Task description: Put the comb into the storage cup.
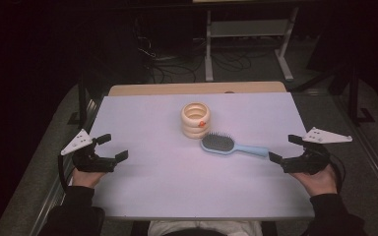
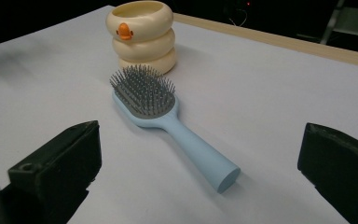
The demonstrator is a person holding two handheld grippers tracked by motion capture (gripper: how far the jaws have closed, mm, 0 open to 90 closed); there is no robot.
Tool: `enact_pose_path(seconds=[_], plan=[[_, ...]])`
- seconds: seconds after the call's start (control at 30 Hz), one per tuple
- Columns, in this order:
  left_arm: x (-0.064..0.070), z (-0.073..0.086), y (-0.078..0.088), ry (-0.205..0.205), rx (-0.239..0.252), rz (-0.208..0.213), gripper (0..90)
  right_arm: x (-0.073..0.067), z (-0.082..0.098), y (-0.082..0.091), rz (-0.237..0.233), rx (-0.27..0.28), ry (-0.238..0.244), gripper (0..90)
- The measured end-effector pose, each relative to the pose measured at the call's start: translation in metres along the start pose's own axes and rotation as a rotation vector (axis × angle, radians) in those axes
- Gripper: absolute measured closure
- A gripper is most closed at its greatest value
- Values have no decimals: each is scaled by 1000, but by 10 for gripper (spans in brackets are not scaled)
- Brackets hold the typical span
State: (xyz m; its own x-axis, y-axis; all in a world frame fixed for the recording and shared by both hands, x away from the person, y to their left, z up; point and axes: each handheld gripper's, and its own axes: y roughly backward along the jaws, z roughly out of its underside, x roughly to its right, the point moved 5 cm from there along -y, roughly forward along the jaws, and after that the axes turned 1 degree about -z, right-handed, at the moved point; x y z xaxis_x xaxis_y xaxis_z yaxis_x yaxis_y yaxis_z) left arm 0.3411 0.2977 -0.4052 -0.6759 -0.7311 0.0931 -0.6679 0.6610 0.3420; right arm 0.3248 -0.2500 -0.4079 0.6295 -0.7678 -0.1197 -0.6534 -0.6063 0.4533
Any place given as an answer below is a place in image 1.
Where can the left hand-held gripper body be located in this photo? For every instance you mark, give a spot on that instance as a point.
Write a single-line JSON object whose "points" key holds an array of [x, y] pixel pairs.
{"points": [[86, 159]]}

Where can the blue hairbrush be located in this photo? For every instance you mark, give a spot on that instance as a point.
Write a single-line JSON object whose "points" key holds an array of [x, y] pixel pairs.
{"points": [[224, 145]]}

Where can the black metal stand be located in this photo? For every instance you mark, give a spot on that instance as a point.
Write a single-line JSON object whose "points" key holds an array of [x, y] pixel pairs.
{"points": [[356, 98], [82, 101]]}

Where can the cream ringed cup holder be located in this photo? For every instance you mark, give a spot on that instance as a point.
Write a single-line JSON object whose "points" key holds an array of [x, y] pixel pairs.
{"points": [[195, 119]]}

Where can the person's left hand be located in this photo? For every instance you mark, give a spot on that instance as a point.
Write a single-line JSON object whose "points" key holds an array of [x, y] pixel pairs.
{"points": [[85, 178]]}

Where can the white metal stand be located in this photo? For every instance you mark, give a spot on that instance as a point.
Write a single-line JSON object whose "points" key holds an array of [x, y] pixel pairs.
{"points": [[247, 42]]}

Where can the person's torso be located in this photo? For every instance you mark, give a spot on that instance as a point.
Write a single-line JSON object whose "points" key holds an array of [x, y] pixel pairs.
{"points": [[205, 228]]}

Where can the person's right hand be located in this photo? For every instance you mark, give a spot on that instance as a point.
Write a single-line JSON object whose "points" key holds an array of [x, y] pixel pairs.
{"points": [[318, 182]]}

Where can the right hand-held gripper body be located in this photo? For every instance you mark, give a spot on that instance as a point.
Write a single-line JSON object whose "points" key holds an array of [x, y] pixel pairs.
{"points": [[311, 157]]}

